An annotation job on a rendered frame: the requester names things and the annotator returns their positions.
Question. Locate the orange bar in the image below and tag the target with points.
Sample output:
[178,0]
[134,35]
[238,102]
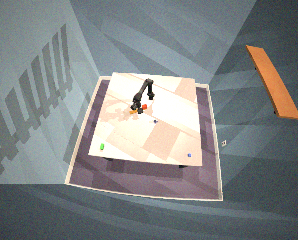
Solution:
[144,107]

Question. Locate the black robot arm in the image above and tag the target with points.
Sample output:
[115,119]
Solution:
[148,83]

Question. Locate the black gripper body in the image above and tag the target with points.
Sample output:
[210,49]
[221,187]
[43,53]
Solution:
[140,111]

